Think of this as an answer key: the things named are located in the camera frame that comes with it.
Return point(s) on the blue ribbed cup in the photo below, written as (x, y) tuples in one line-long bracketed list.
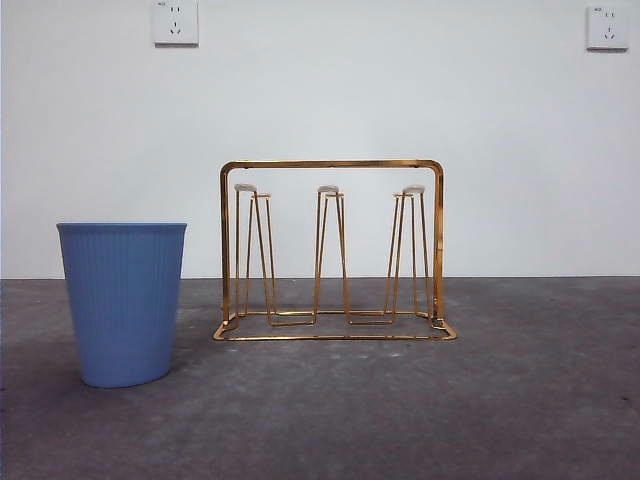
[(122, 300)]

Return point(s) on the white wall socket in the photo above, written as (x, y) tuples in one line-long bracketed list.
[(607, 29), (176, 22)]

